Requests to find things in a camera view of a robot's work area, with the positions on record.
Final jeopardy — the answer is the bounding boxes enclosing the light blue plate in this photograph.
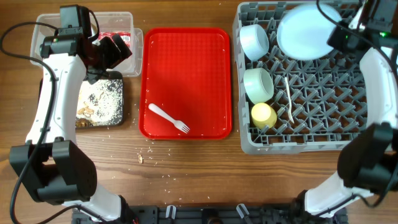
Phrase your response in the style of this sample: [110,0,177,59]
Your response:
[277,3,342,60]

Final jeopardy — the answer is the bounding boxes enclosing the rice and food leftovers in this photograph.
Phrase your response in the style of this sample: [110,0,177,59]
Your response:
[75,79,123,128]

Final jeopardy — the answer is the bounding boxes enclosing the white plastic spoon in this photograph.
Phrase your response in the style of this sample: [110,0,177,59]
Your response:
[284,77,294,124]

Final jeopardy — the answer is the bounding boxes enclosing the light blue bowl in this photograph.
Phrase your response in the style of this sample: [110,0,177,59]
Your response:
[239,24,269,61]

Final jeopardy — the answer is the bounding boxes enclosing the green bowl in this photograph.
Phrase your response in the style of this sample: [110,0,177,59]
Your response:
[243,68,274,104]

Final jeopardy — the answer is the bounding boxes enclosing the pink plastic fork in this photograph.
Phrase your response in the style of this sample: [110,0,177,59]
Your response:
[148,103,190,134]

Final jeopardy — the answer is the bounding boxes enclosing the yellow plastic cup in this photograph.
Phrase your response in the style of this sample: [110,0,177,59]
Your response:
[251,103,277,129]

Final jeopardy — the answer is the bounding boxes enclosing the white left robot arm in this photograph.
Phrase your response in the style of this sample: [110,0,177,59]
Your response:
[9,23,139,223]

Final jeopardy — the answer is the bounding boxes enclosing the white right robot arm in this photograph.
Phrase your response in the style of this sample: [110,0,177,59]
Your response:
[277,1,397,218]

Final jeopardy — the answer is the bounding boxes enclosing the clear plastic waste bin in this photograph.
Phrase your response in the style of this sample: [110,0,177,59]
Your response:
[30,12,144,77]

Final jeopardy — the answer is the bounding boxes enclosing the black waste tray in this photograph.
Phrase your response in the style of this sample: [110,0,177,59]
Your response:
[39,71,125,129]

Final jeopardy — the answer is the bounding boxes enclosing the grey dishwasher rack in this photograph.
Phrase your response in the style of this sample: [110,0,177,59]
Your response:
[233,1,368,155]

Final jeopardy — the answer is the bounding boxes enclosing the red snack wrapper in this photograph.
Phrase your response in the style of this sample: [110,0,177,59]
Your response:
[98,31,131,47]

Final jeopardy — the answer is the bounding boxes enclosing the red serving tray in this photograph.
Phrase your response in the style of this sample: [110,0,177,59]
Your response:
[139,27,233,140]

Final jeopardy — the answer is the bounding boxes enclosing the food scrap on table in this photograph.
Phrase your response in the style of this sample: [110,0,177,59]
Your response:
[138,154,144,164]

